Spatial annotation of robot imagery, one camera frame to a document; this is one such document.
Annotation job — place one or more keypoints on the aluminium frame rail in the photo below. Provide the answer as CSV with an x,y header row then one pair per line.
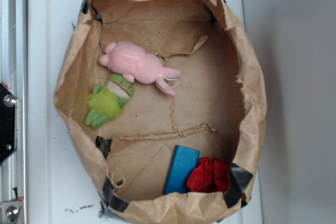
x,y
14,75

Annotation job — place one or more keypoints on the black metal bracket plate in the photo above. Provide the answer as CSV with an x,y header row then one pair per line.
x,y
8,123

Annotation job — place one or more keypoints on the green plush frog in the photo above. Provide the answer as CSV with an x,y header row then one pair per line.
x,y
106,102

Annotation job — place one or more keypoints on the red crumpled cloth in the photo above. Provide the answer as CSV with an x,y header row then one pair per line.
x,y
211,175

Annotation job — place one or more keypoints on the blue wooden block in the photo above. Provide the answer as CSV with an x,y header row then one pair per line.
x,y
184,161

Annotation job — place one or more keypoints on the brown paper bag bin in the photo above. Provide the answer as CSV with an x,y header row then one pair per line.
x,y
219,108

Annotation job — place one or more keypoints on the pink plush bunny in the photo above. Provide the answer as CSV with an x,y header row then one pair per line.
x,y
135,64

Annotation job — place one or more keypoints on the white plastic tray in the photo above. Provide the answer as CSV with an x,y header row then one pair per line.
x,y
59,188

